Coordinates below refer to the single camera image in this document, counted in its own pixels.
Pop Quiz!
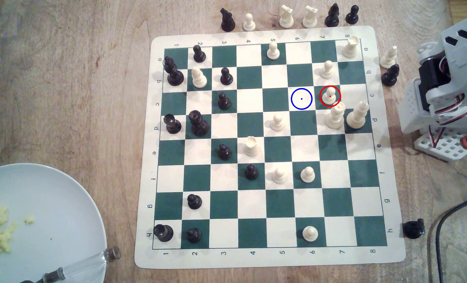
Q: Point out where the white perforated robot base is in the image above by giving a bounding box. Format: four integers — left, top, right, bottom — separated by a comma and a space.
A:
414, 126, 467, 162

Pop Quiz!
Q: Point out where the white rook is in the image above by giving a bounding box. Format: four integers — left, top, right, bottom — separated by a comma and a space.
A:
341, 35, 360, 59
244, 136, 259, 157

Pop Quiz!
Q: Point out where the white knight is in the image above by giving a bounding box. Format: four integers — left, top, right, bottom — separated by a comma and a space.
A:
279, 4, 294, 29
302, 6, 319, 29

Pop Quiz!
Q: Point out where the white bishop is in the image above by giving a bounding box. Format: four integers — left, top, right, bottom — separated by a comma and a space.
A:
191, 66, 208, 89
380, 46, 398, 69

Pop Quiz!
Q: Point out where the black king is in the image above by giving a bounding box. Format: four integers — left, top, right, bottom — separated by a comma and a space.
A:
164, 57, 185, 86

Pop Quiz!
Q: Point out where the black rook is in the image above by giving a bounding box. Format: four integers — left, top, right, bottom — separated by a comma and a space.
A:
163, 114, 182, 134
153, 224, 174, 242

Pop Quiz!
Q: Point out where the white king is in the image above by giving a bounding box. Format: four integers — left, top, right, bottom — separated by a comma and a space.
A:
346, 101, 370, 129

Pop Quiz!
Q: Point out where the black bishop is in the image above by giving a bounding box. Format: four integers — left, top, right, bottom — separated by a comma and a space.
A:
381, 64, 400, 87
325, 3, 340, 28

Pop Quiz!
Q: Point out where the black queen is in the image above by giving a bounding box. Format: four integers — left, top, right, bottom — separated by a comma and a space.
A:
189, 110, 210, 137

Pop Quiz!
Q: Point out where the black power cable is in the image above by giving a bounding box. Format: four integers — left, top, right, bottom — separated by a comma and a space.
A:
435, 192, 467, 283

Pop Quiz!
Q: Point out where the pale blue plate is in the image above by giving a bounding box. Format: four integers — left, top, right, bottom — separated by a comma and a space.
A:
0, 163, 108, 283

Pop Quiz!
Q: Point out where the white queen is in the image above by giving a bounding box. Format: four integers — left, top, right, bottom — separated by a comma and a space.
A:
325, 101, 346, 130

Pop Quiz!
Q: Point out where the clear handled utensil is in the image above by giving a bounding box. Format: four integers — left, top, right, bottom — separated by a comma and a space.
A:
19, 246, 121, 283

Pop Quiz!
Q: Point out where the black knight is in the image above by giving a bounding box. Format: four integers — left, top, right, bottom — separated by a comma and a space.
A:
220, 8, 236, 33
402, 219, 426, 240

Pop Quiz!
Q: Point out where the green white chess mat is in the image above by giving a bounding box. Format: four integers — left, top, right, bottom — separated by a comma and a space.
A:
134, 25, 407, 269

